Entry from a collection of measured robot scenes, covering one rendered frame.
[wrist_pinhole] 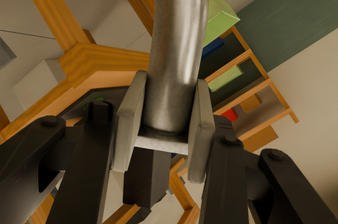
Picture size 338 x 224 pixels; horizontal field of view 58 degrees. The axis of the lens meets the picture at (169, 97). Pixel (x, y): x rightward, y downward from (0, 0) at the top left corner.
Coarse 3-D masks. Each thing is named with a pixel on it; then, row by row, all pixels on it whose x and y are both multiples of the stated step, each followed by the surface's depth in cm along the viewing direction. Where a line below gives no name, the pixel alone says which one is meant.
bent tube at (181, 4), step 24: (168, 0) 16; (192, 0) 16; (168, 24) 16; (192, 24) 16; (168, 48) 16; (192, 48) 16; (168, 72) 17; (192, 72) 17; (168, 96) 17; (192, 96) 18; (144, 120) 19; (168, 120) 18; (144, 144) 18; (168, 144) 18
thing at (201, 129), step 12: (204, 84) 18; (204, 96) 16; (192, 108) 18; (204, 108) 15; (192, 120) 17; (204, 120) 14; (192, 132) 16; (204, 132) 13; (192, 144) 14; (204, 144) 13; (192, 156) 14; (204, 156) 13; (192, 168) 14; (204, 168) 14; (192, 180) 14
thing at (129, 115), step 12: (144, 72) 19; (132, 84) 17; (144, 84) 17; (132, 96) 15; (144, 96) 19; (120, 108) 13; (132, 108) 14; (120, 120) 13; (132, 120) 13; (120, 132) 13; (132, 132) 14; (120, 144) 13; (132, 144) 15; (120, 156) 14; (120, 168) 14
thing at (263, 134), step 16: (224, 32) 530; (208, 48) 540; (256, 64) 511; (208, 80) 534; (224, 80) 535; (240, 96) 519; (256, 96) 527; (224, 112) 541; (288, 112) 497; (256, 128) 515; (272, 128) 521; (256, 144) 528
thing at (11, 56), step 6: (0, 42) 27; (0, 48) 27; (6, 48) 28; (0, 54) 27; (6, 54) 27; (12, 54) 28; (0, 60) 27; (6, 60) 27; (12, 60) 28; (0, 66) 28
